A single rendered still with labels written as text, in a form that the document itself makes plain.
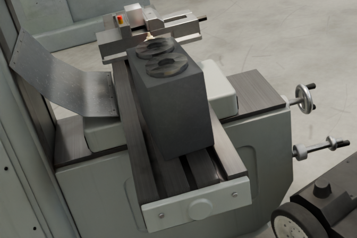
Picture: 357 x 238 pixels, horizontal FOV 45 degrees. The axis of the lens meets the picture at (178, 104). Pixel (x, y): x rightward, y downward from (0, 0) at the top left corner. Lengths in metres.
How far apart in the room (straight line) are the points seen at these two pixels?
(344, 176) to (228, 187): 0.59
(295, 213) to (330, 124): 1.41
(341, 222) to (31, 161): 0.89
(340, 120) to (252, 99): 1.24
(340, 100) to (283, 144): 1.36
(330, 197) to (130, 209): 0.66
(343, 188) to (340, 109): 1.44
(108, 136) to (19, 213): 0.35
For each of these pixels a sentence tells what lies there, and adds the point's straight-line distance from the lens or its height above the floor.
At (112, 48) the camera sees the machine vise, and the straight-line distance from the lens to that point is 1.44.
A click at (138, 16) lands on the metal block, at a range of 1.44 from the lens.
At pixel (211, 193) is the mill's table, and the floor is 0.92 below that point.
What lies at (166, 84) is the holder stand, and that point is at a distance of 0.84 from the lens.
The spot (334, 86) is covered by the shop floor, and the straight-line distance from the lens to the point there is 2.98.
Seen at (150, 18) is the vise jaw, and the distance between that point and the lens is 1.43.
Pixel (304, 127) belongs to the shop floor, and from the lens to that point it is 2.59.
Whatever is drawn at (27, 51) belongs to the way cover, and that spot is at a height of 1.06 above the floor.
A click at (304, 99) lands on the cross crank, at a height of 0.65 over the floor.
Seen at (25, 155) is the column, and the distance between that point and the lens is 1.31.
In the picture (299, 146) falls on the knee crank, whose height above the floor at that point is 0.55.
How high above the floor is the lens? 1.52
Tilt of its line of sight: 31 degrees down
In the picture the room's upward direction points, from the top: 11 degrees counter-clockwise
